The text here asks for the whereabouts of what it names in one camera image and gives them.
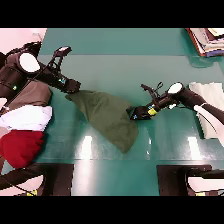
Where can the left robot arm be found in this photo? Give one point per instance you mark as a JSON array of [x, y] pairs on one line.
[[13, 75]]

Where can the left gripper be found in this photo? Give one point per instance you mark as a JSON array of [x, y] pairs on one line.
[[70, 86]]

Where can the stack of folded clothes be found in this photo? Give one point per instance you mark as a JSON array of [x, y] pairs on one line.
[[210, 40]]

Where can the red garment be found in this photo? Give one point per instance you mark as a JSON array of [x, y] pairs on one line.
[[21, 146]]

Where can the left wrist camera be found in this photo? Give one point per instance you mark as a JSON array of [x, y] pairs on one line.
[[62, 51]]

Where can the green garment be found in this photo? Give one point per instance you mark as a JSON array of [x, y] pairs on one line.
[[106, 115]]

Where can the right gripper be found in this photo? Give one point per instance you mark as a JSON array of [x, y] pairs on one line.
[[143, 112]]

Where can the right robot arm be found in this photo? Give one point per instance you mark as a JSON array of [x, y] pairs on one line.
[[191, 98]]

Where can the grey-brown garment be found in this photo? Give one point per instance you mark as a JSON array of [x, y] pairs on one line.
[[33, 95]]

